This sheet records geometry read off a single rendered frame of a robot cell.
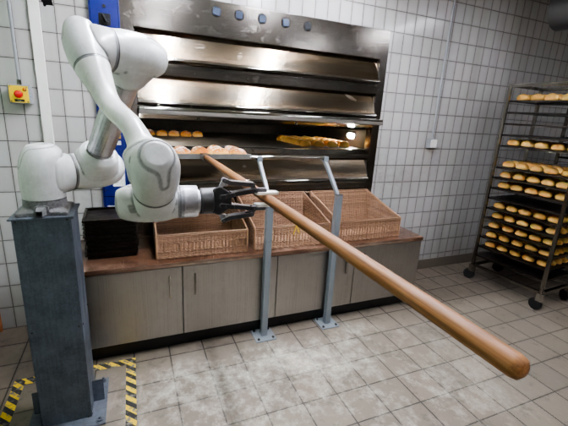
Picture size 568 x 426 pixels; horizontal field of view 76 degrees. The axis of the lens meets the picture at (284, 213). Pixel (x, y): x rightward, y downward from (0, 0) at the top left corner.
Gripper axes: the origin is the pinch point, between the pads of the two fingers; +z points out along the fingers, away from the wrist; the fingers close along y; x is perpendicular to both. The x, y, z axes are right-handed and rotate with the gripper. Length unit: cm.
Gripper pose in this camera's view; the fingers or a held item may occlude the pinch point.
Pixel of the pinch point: (266, 198)
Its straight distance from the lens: 109.6
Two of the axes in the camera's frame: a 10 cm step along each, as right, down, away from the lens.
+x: 3.9, 2.7, -8.8
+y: -0.6, 9.6, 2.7
